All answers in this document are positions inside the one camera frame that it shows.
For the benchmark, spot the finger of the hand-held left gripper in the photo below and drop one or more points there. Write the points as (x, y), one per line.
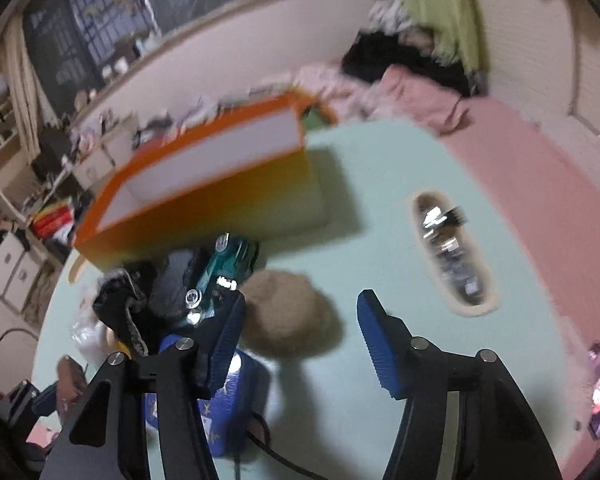
(45, 402)

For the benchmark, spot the green hanging cloth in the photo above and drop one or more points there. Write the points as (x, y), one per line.
(440, 5)

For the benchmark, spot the white clothes pile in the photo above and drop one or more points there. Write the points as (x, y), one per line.
(390, 10)

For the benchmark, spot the beige fluffy pad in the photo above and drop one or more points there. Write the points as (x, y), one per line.
(290, 315)

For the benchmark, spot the teal toy car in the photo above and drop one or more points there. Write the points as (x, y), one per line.
(230, 260)

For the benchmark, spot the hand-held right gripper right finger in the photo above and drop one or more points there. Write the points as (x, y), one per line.
(377, 345)

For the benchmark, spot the white drawer cabinet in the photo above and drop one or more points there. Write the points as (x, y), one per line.
(100, 165)

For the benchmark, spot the beige curtain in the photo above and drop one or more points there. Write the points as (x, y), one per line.
(22, 90)

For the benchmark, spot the brown round item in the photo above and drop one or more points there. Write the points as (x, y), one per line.
(70, 375)

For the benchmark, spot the mint cartoon-print desktop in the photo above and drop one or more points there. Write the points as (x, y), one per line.
(380, 170)

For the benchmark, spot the pink bed sheet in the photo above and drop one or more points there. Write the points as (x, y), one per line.
(530, 185)

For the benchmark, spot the black bag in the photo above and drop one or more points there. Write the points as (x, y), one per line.
(55, 150)

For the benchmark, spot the black lace-trimmed cloth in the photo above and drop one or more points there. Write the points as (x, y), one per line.
(115, 310)

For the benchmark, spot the blue star-print pouch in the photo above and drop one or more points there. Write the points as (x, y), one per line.
(245, 390)

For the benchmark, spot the white drawer unit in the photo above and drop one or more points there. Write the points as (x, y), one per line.
(10, 270)

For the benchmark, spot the pile of clothes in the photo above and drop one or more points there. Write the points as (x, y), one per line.
(415, 95)

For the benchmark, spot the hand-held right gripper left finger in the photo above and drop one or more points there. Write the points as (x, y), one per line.
(227, 340)

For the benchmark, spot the orange cardboard box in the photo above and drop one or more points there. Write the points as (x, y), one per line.
(230, 200)

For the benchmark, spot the white louvered door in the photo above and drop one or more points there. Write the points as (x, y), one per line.
(555, 35)

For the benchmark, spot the black textured pouch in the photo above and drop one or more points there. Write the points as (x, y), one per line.
(167, 295)

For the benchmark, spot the red box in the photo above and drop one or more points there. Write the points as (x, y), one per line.
(52, 222)

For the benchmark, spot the crumpled foil wrappers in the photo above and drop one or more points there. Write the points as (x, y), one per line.
(450, 255)

